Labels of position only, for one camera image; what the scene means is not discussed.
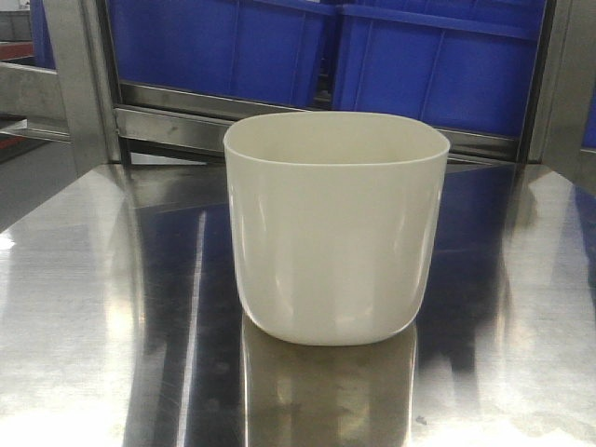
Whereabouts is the stainless steel shelf frame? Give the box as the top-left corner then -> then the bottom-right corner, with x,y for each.
0,0 -> 596,187

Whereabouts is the blue storage crate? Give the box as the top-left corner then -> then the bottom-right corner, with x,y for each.
108,1 -> 336,107
332,1 -> 546,137

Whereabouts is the left blue storage crate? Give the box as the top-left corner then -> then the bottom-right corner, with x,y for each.
108,1 -> 336,107

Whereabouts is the right blue storage crate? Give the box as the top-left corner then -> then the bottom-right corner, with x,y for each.
332,1 -> 546,137

